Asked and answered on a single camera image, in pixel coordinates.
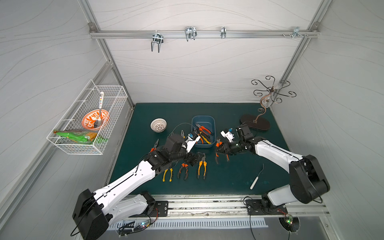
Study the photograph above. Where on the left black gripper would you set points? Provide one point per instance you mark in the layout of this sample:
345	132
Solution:
191	157

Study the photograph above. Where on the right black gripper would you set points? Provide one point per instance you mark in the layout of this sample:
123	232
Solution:
226	147

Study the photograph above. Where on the orange yellow combination pliers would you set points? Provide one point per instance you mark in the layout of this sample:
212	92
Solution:
202	164

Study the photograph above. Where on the orange black long nose pliers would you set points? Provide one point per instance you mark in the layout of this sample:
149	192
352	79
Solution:
184	168

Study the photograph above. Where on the orange black cutter pliers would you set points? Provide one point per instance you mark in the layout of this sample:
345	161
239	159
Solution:
221	148

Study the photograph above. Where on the blue plastic storage box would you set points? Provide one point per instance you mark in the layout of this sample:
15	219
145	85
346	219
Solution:
209	123

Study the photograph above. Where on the orange handled pliers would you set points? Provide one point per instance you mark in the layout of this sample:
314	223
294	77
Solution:
155	146

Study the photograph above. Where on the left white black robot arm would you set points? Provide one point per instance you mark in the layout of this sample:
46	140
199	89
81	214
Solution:
95	211

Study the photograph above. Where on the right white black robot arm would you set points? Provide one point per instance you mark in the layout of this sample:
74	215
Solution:
307	180

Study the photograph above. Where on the yellow pliers in box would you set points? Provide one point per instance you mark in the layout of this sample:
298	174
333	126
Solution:
205	138

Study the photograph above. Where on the white round strainer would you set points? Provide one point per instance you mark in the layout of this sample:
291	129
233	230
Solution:
158	125

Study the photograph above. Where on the brown metal jewelry stand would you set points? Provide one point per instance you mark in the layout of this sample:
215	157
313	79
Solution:
268	96

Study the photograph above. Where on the round black floor port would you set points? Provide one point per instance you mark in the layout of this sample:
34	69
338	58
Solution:
290	224

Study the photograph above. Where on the green snack packet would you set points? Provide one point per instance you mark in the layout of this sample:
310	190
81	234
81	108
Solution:
82	137

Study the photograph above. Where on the small metal hook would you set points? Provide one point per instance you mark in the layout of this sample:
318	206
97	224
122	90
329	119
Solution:
223	32

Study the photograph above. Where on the loop metal hook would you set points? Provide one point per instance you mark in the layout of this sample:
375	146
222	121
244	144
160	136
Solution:
190	33

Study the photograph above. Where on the double prong metal hook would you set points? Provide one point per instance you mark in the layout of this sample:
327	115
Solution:
157	40

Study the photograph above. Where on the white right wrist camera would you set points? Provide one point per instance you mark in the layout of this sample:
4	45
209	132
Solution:
228	135

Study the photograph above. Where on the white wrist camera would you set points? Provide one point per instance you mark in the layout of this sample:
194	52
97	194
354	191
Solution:
228	135
191	140

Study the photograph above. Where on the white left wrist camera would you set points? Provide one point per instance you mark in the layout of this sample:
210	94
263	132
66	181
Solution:
191	140

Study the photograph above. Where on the white handled small tool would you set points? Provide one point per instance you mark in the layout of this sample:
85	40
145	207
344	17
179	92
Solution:
257	178

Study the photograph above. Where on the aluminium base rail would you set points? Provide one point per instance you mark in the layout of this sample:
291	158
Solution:
200	206

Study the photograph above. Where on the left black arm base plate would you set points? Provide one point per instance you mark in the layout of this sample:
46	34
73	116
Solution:
156	209

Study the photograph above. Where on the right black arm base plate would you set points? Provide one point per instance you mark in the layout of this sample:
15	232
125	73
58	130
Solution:
263	207

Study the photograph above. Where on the white vented cable duct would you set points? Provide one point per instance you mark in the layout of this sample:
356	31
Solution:
230	223

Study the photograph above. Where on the white handled spoon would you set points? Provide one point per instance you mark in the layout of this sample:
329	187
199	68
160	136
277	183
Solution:
99	120

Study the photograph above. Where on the white wire wall basket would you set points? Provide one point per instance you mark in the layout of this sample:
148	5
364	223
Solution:
115	98

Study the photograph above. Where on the right metal bracket hook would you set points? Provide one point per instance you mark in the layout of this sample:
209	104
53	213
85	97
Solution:
295	34

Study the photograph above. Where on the aluminium cross rail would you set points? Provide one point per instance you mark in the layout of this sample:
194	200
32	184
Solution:
201	34

